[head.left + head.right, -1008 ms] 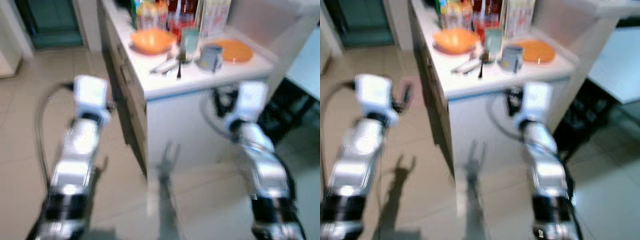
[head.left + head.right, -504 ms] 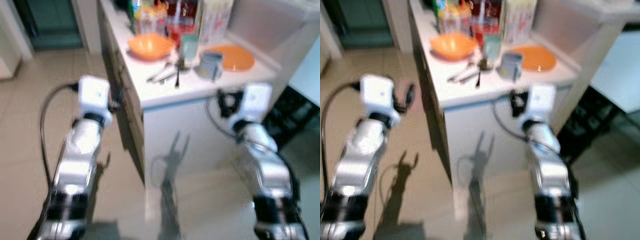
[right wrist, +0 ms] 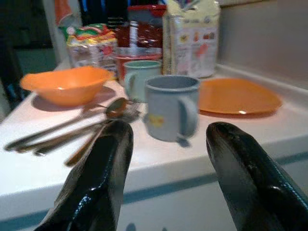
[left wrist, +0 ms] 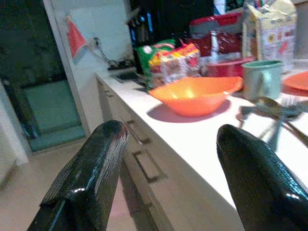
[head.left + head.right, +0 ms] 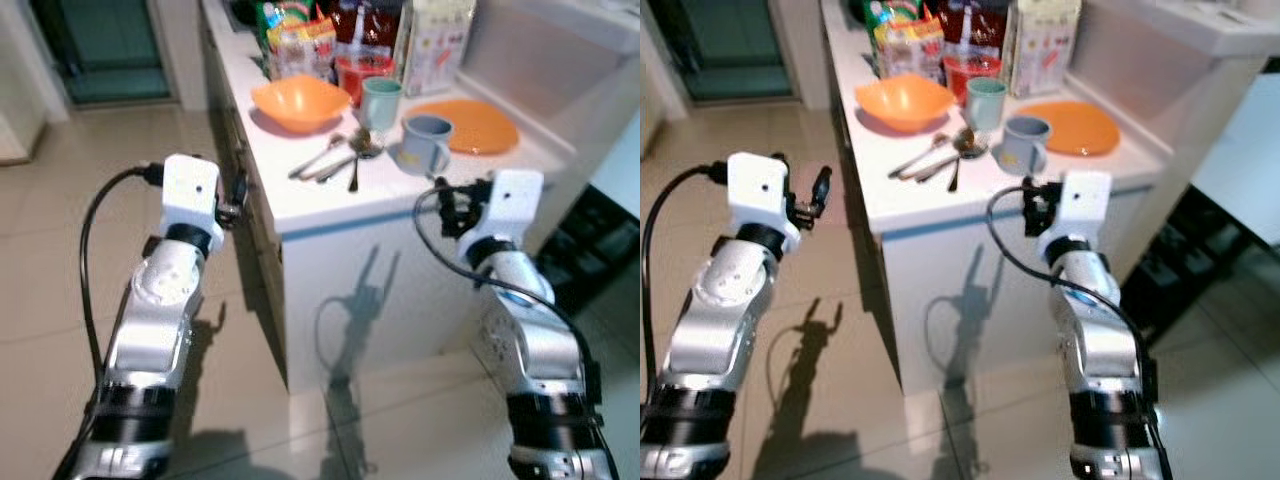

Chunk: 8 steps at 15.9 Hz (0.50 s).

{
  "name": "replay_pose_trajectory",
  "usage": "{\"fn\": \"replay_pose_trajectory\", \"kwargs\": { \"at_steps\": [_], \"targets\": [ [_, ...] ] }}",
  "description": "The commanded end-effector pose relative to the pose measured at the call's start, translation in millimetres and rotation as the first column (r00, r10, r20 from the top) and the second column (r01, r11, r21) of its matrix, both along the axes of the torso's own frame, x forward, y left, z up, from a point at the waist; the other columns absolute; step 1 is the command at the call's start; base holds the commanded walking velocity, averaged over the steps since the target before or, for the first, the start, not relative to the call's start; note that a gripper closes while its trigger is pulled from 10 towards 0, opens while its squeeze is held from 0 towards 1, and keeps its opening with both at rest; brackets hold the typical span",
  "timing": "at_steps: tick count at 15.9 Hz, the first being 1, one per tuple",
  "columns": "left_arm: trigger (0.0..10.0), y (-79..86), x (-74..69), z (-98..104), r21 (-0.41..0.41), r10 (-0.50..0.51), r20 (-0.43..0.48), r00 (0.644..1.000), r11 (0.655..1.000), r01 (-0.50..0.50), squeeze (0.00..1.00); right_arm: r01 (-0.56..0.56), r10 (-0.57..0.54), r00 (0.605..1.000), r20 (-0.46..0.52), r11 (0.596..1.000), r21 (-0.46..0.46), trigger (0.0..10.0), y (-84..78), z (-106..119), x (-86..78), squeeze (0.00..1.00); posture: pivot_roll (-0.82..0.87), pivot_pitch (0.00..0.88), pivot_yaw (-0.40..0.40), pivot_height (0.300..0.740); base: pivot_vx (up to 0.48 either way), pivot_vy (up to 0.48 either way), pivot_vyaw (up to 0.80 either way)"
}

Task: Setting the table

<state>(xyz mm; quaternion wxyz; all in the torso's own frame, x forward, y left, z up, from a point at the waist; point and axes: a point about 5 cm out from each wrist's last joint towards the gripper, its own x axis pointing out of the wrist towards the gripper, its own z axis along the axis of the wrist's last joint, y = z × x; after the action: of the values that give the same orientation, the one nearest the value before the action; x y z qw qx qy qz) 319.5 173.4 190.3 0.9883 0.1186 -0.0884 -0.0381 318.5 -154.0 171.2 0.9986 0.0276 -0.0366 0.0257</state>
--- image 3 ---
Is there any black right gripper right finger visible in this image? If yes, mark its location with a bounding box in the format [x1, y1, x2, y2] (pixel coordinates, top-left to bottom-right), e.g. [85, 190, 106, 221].
[205, 121, 308, 231]

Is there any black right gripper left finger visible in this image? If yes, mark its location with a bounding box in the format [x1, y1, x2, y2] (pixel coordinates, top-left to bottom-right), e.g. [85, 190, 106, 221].
[35, 119, 134, 231]

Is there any metal fork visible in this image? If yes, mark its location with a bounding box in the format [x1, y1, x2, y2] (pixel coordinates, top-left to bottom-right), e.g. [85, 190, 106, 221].
[33, 103, 142, 156]

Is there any metal spoon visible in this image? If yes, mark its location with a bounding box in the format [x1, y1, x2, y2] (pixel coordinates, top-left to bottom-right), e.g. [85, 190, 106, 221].
[4, 97, 126, 152]

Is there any orange plastic plate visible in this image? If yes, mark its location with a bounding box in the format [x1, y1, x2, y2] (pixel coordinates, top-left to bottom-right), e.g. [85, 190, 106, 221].
[198, 78, 282, 116]

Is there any blue grey mug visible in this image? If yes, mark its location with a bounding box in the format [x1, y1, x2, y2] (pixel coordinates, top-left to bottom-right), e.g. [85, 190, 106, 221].
[143, 75, 201, 142]

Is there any orange plastic bowl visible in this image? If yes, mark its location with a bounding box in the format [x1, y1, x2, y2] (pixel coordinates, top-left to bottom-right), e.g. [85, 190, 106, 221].
[20, 66, 114, 106]

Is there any pale green mug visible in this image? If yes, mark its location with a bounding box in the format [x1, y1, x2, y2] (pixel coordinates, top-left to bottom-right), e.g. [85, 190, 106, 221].
[123, 60, 162, 103]

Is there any colourful snack bag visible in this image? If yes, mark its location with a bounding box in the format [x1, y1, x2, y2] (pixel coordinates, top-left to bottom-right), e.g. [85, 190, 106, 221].
[59, 23, 118, 73]

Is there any red lidded container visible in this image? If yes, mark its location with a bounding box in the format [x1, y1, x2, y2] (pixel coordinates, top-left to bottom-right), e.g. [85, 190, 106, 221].
[115, 4, 167, 49]

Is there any black and blue bottle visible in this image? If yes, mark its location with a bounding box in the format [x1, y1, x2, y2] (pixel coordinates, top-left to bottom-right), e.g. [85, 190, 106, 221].
[79, 0, 128, 26]

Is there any orange and white bag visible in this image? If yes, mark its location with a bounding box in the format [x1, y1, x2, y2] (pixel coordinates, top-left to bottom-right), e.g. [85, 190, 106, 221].
[54, 0, 81, 27]

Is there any brown handled spoon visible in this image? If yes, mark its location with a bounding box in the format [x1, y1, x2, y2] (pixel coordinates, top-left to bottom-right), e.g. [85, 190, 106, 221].
[64, 120, 109, 167]

